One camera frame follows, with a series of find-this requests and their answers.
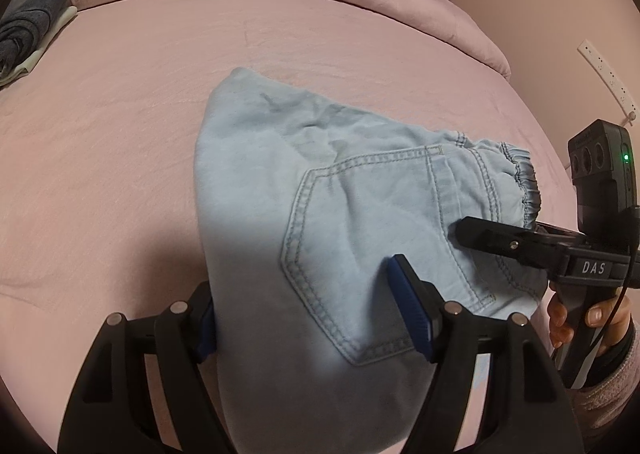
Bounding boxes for person's right hand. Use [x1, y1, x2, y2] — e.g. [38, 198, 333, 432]
[547, 291, 635, 350]

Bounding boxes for light blue denim pants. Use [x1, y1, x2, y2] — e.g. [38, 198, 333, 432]
[192, 66, 548, 454]

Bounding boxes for cream folded cloth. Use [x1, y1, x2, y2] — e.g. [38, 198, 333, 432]
[0, 5, 79, 87]

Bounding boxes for pink bed sheet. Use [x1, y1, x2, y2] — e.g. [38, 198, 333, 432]
[0, 0, 583, 454]

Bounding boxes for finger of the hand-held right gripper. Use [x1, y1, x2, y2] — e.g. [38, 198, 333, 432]
[454, 216, 572, 281]
[535, 222, 584, 243]

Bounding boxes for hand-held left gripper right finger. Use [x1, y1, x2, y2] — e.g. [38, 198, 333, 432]
[387, 254, 585, 454]

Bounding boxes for white power strip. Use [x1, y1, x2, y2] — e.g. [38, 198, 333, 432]
[577, 38, 640, 123]

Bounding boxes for dark grey folded garment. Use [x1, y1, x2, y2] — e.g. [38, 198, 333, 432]
[0, 0, 79, 77]

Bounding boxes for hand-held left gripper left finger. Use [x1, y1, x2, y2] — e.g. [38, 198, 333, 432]
[57, 281, 237, 454]

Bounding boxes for person's right forearm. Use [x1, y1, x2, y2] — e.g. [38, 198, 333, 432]
[574, 326, 640, 431]

